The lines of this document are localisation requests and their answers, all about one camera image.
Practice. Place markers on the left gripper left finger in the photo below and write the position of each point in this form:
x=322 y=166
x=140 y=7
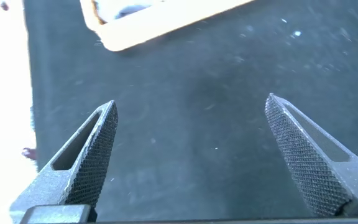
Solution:
x=85 y=168

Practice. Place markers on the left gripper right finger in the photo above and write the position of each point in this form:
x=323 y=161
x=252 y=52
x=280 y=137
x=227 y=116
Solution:
x=309 y=161

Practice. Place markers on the tiny white lint speck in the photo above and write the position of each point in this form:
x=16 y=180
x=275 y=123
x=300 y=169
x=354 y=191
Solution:
x=297 y=33

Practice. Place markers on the black tablecloth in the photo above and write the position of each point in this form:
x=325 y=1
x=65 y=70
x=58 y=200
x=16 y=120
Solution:
x=197 y=93

